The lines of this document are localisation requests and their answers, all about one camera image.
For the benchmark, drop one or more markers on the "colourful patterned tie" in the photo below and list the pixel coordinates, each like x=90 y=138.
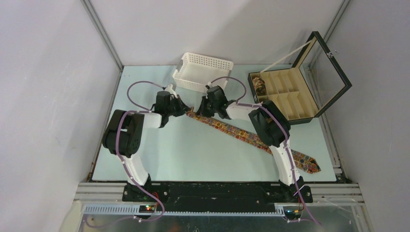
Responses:
x=303 y=162

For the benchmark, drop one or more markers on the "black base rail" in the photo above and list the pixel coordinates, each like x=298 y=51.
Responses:
x=218 y=197

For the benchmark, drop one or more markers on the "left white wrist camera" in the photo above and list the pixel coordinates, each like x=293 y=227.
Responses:
x=171 y=89

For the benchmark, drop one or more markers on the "white perforated plastic basket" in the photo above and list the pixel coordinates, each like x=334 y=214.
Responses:
x=195 y=71

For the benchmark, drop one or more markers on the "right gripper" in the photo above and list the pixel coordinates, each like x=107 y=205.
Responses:
x=202 y=109

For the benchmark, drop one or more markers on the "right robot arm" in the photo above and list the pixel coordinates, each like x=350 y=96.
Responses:
x=271 y=126

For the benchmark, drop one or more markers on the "black compartment tie box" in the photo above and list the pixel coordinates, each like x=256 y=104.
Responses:
x=309 y=87

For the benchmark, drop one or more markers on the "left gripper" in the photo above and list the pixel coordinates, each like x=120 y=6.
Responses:
x=183 y=108

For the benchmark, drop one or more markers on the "rolled tie far compartment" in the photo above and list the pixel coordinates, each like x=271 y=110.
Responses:
x=259 y=85

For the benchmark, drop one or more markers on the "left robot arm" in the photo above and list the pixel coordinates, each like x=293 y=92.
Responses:
x=123 y=135

